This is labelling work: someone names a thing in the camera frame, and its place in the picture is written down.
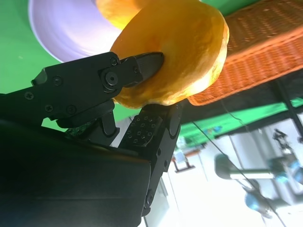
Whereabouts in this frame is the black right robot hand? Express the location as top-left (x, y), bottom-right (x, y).
top-left (0, 52), bottom-right (183, 227)

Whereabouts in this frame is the orange donut bread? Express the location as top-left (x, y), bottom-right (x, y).
top-left (96, 0), bottom-right (143, 30)

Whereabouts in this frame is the plump orange croissant bread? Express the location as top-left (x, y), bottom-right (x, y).
top-left (110, 0), bottom-right (230, 109)

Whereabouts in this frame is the lavender round plate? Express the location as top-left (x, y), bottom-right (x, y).
top-left (28, 0), bottom-right (124, 63)

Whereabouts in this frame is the orange wicker basket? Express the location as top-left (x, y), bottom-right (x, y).
top-left (187, 0), bottom-right (303, 106)

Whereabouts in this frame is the green cloth with print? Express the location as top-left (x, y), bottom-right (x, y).
top-left (179, 98), bottom-right (303, 146)

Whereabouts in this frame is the green tablecloth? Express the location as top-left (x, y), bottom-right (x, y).
top-left (0, 0), bottom-right (261, 128)

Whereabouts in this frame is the black stand pole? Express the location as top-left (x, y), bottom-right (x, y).
top-left (276, 80), bottom-right (303, 144)

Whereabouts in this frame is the thin black cable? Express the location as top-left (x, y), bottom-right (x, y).
top-left (193, 122), bottom-right (287, 227)

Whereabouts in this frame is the thin white cable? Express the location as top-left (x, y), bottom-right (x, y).
top-left (220, 99), bottom-right (249, 131)

